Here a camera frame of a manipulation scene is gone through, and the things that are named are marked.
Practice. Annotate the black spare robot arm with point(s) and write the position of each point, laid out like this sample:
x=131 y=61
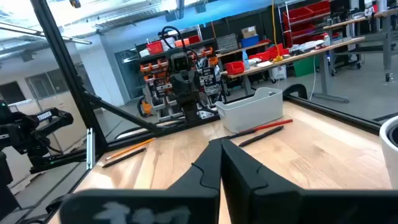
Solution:
x=37 y=130

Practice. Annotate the red storage bin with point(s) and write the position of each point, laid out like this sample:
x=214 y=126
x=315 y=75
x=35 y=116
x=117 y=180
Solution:
x=234 y=68

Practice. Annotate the long wooden workbench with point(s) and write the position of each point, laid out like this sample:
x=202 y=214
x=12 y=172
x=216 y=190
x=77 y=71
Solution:
x=325 y=77

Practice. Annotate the white plant pot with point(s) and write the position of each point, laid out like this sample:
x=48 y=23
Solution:
x=388 y=155

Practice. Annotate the black aluminium rig frame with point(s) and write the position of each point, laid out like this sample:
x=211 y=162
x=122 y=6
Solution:
x=70 y=77

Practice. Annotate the red pencil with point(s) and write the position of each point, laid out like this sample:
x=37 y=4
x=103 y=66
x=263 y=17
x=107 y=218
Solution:
x=273 y=124

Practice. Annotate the black arched corner bracket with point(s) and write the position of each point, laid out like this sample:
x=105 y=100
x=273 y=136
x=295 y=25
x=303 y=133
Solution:
x=295 y=88

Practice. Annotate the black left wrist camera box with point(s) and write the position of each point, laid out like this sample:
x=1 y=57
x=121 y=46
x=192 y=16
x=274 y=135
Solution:
x=180 y=62

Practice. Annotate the cardboard box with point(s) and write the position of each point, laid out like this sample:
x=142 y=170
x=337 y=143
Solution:
x=248 y=31

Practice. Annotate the white plastic bin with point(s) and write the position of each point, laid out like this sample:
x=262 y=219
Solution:
x=248 y=112

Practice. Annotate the shelf rack with parts bins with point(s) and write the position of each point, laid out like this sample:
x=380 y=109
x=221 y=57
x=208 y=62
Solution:
x=152 y=67

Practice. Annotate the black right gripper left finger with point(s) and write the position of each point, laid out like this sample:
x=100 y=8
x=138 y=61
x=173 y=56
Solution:
x=186 y=205

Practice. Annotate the grey small-drawer cabinet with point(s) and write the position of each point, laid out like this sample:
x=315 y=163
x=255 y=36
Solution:
x=227 y=43

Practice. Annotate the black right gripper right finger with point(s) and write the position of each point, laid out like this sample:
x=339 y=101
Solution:
x=280 y=205

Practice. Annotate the white canister on wheels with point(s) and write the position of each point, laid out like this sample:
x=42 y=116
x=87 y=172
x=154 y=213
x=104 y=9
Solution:
x=277 y=73

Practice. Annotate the green crate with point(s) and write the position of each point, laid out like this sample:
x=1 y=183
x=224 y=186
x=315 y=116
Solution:
x=306 y=67

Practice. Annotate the rack of red bins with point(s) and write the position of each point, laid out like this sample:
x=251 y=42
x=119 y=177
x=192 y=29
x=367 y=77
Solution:
x=306 y=18

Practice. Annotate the silver aluminium bracket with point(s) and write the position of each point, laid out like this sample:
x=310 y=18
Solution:
x=89 y=149

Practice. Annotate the orange pencil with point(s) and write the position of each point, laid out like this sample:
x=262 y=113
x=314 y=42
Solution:
x=130 y=149

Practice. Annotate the blue storage box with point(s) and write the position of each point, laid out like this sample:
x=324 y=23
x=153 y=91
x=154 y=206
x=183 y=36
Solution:
x=249 y=41

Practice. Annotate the grey-legged wooden workbench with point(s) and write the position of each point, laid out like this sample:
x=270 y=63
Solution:
x=387 y=46

